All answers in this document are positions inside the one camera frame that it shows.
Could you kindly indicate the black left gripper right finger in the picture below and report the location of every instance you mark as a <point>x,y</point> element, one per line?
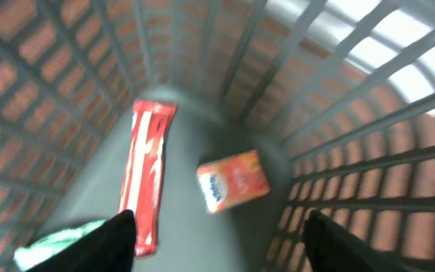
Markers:
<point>331,248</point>

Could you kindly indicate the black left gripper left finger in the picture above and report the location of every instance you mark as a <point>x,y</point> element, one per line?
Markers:
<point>109,248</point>

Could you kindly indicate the teal snack packet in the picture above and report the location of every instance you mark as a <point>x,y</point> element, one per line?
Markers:
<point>27,257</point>

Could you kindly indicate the orange tissue pack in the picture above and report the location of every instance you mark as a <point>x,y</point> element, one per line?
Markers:
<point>232,181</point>

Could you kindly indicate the orange chocolate bar wrapper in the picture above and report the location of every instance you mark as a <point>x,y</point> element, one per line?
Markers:
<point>142,182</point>

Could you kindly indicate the grey plastic mesh basket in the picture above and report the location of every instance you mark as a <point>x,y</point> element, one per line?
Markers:
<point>337,97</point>

